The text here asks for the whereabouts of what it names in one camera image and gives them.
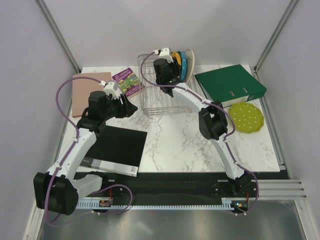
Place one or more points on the cream and blue plate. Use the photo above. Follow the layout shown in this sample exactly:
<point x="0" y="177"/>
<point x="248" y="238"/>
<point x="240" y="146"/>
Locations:
<point x="190" y="58"/>

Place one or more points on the purple paperback book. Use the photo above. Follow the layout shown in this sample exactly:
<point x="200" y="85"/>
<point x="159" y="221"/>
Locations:
<point x="128" y="82"/>

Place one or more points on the blue polka dot plate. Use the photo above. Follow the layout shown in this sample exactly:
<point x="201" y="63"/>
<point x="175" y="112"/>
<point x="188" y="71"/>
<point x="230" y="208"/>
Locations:
<point x="184" y="65"/>

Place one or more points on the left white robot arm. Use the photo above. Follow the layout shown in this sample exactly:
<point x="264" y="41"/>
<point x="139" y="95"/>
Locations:
<point x="88" y="129"/>

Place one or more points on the green polka dot plate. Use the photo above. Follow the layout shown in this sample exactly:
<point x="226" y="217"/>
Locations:
<point x="247" y="117"/>

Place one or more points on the wire dish rack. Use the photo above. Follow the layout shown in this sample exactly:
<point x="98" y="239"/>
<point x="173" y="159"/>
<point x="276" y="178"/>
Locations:
<point x="153" y="100"/>

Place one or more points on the pink folder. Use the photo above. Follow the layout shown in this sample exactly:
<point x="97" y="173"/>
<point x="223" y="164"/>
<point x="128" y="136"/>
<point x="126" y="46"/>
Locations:
<point x="81" y="89"/>

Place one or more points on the orange polka dot plate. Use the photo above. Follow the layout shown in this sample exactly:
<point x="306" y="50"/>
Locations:
<point x="177" y="60"/>

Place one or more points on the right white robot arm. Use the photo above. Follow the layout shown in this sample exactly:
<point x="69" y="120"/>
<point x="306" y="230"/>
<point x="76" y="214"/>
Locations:
<point x="212" y="119"/>

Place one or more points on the black binder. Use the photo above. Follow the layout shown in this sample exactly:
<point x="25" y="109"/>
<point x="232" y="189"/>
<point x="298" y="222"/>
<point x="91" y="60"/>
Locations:
<point x="117" y="150"/>

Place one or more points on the blue slotted cable duct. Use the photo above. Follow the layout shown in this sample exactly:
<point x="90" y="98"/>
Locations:
<point x="96" y="203"/>

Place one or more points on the green lever arch binder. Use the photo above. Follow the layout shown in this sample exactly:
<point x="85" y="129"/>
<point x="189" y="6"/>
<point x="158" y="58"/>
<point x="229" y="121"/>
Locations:
<point x="230" y="85"/>

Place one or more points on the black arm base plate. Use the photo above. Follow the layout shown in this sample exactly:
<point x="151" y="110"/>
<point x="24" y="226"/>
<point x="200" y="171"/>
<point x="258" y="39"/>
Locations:
<point x="216" y="184"/>

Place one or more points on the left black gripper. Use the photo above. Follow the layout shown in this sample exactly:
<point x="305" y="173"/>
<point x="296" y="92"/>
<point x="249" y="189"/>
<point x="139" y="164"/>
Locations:
<point x="126" y="110"/>

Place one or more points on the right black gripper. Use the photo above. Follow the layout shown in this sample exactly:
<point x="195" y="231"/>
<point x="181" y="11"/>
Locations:
<point x="175" y="66"/>

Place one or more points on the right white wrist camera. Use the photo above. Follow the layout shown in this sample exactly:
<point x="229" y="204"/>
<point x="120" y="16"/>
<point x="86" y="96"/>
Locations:
<point x="164" y="53"/>

